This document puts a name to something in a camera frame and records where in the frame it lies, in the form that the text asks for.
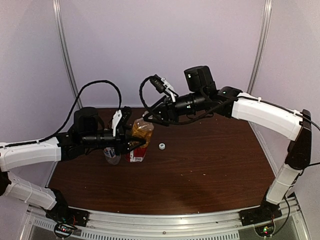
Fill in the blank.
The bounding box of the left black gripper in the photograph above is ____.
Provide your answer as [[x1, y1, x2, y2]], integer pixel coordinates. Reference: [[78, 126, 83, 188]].
[[81, 124, 146, 156]]

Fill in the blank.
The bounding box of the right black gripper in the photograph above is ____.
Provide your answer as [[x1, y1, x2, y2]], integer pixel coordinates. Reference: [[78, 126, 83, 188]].
[[143, 89, 207, 127]]

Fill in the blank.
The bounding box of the amber tea bottle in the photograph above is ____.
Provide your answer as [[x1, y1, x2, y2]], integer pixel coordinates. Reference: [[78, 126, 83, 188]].
[[124, 113, 155, 163]]

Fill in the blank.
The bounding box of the clear water bottle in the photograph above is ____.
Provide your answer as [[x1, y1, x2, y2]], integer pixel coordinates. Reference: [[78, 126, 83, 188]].
[[103, 147, 121, 165]]

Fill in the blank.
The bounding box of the white tea bottle cap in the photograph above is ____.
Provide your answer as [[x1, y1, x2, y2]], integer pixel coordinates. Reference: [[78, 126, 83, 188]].
[[158, 143, 166, 150]]

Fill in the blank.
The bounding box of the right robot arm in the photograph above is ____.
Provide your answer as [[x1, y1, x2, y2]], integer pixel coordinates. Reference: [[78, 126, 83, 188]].
[[139, 65, 314, 221]]

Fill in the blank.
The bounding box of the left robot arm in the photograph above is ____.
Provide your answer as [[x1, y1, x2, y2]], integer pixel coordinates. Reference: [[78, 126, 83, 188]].
[[0, 107, 146, 222]]

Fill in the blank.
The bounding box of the left circuit board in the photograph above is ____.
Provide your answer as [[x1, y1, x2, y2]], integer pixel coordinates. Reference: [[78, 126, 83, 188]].
[[53, 223, 77, 238]]

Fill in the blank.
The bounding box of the circuit board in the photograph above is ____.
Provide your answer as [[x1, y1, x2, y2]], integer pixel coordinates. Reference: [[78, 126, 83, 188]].
[[254, 223, 275, 238], [53, 223, 77, 238]]

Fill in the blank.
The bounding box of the right circuit board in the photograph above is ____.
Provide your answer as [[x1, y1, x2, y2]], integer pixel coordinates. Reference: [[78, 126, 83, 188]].
[[254, 223, 275, 238]]

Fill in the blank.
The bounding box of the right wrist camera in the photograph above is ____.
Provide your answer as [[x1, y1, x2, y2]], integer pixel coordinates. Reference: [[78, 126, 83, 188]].
[[149, 74, 179, 103]]

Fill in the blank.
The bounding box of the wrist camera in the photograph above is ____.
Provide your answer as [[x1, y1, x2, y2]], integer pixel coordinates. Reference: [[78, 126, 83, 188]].
[[111, 106, 132, 137], [149, 74, 179, 103]]

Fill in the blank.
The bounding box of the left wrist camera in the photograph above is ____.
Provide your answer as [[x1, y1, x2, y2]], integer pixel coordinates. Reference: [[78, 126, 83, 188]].
[[111, 106, 132, 137]]

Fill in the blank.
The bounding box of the left black braided cable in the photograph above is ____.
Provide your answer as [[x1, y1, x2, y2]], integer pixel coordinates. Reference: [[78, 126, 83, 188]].
[[0, 79, 123, 148]]

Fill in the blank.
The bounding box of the black braided cable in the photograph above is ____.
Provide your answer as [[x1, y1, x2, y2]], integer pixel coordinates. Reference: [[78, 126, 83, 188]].
[[0, 79, 123, 148], [138, 76, 320, 126]]

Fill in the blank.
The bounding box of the right black braided cable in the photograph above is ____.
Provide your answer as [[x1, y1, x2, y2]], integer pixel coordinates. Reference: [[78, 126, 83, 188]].
[[138, 76, 320, 126]]

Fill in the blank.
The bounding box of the front aluminium rail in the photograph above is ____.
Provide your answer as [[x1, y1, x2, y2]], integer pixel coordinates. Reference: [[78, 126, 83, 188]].
[[24, 206, 308, 240]]

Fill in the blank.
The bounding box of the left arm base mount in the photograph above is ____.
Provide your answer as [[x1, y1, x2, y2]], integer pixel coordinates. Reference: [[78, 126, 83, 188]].
[[44, 189, 89, 227]]

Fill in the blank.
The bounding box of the left aluminium frame post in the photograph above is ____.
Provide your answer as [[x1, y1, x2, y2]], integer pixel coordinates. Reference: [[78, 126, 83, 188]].
[[52, 0, 79, 99]]

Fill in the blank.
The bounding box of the aluminium frame post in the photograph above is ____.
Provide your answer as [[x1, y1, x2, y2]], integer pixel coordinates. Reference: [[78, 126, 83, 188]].
[[245, 0, 273, 94], [52, 0, 79, 99]]

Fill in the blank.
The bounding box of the right aluminium frame post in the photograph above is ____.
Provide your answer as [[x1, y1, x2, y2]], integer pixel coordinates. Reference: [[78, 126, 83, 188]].
[[245, 0, 273, 94]]

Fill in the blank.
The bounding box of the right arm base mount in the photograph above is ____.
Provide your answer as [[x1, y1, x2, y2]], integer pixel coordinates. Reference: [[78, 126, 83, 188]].
[[239, 191, 282, 226]]

